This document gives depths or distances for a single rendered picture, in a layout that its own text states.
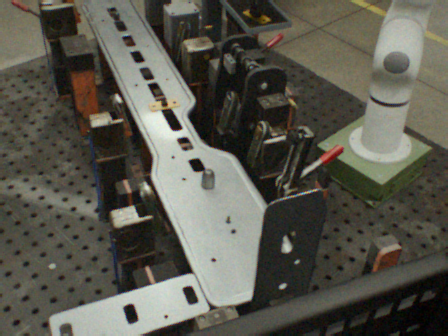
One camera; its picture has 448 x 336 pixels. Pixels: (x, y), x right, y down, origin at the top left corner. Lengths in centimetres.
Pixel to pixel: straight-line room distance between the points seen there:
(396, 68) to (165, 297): 85
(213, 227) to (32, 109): 108
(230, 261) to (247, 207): 16
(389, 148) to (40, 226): 106
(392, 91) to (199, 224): 71
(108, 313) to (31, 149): 96
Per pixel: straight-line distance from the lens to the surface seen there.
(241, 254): 121
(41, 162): 192
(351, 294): 49
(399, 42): 156
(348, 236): 170
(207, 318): 104
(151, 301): 114
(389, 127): 175
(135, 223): 122
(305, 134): 118
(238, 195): 133
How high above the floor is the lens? 194
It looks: 42 degrees down
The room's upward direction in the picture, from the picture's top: 3 degrees clockwise
